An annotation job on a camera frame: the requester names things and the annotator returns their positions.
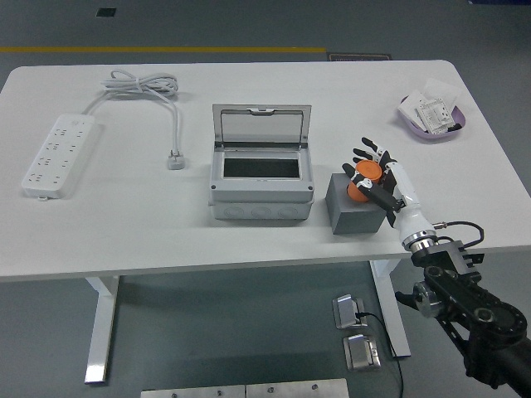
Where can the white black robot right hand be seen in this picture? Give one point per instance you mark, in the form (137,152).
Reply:
(408,199)

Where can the orange cylindrical battery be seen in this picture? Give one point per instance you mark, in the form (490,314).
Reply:
(367,170)

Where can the clear hinged box lid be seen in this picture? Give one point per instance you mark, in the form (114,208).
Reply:
(265,126)

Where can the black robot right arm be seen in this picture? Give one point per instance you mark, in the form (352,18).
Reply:
(456,290)

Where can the silver floor socket box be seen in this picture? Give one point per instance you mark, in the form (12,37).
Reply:
(361,352)
(346,311)

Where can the grey plastic junction box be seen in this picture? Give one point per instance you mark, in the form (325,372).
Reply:
(257,192)

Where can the grey square block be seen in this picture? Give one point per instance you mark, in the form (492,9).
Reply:
(352,215)

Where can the purple plastic tray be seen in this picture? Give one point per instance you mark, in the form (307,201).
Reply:
(435,137)

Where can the small black part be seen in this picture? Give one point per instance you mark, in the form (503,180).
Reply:
(455,127)

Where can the white table leg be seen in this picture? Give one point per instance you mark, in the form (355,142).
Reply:
(392,307)
(99,331)

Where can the clear plastic bag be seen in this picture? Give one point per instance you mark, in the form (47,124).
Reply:
(439,88)

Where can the dark floor sign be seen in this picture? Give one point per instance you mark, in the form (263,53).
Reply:
(361,57)

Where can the white power strip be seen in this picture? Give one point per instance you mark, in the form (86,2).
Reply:
(58,153)

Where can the dark floor hatch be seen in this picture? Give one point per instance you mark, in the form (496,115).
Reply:
(106,12)

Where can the white wall socket panel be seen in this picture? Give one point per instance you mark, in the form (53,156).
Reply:
(435,116)

